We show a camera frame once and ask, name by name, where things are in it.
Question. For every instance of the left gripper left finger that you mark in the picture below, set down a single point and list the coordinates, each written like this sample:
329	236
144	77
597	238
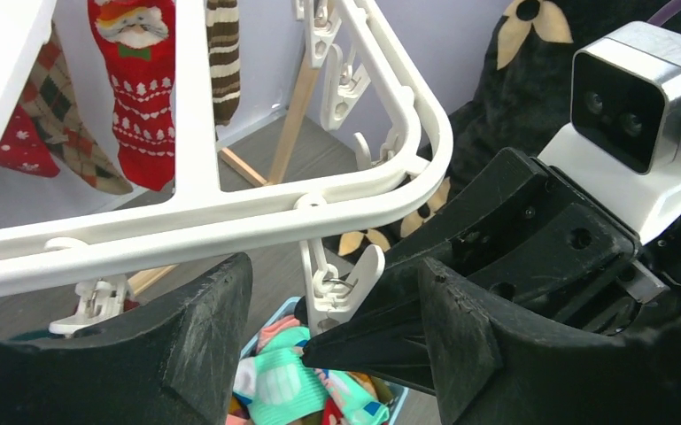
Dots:
170	361

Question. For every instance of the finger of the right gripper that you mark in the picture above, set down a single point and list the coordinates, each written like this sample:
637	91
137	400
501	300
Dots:
387	343

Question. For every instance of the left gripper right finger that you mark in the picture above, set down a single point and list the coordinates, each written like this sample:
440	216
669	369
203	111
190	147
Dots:
551	369

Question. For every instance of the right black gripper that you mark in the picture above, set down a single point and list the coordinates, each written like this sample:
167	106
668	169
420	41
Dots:
527	233

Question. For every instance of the white hanger clip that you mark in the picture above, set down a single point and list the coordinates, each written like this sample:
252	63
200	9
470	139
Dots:
330	298

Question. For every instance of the white plastic sock hanger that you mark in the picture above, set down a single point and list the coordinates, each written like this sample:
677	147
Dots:
202	220

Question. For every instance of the mint green blue sock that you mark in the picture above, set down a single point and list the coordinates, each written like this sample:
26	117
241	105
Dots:
277	388

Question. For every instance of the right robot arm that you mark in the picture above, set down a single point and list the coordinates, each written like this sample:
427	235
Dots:
677	258

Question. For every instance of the light blue plastic basket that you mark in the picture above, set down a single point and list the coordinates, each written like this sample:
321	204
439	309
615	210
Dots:
392	394

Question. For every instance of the pink ribbed sock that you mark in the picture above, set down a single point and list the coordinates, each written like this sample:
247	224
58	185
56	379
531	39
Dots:
268	333

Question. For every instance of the black floral blanket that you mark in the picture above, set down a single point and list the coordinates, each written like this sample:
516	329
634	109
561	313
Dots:
521	101

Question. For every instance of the red snowflake sock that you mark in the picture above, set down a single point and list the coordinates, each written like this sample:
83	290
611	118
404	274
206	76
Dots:
22	149

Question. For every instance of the argyle brown sock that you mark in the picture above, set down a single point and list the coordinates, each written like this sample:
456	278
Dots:
48	99

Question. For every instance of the red santa christmas sock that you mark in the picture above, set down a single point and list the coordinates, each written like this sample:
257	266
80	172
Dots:
137	42

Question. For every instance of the brown white striped sock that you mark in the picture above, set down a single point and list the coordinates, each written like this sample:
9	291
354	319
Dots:
222	29

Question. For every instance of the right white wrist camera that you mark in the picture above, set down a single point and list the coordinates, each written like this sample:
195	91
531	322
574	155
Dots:
622	144

